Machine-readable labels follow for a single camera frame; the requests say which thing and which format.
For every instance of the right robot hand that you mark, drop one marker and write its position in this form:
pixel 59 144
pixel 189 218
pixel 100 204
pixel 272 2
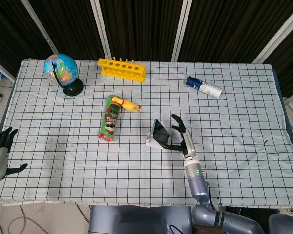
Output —
pixel 188 142

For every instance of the white phone stand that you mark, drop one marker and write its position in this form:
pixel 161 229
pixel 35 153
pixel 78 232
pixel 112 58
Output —
pixel 152 142

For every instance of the yellow rubber chicken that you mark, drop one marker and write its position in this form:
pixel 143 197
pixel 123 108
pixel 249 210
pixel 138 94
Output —
pixel 128 104

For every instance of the white checkered tablecloth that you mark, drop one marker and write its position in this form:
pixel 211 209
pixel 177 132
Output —
pixel 88 175

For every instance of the green Pringles can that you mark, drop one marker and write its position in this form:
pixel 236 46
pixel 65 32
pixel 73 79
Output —
pixel 110 124

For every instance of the blue and white bottle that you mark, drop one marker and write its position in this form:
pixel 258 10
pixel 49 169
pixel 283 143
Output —
pixel 206 87

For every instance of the yellow test tube rack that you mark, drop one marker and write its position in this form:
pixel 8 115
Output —
pixel 123 70

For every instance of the black smartphone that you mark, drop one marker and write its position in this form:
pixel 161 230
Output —
pixel 161 132

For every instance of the grey-blue robot torso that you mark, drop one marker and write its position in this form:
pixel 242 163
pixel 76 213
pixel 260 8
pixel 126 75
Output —
pixel 139 220

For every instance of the small desk globe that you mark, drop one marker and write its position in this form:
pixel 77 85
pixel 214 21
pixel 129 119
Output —
pixel 63 67

